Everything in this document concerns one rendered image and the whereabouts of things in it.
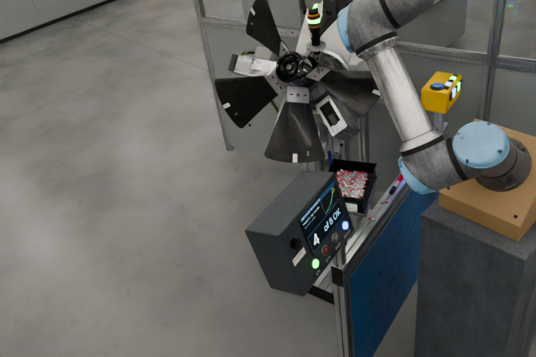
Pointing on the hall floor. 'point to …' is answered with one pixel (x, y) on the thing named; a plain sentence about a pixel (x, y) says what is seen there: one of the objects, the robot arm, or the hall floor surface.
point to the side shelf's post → (363, 139)
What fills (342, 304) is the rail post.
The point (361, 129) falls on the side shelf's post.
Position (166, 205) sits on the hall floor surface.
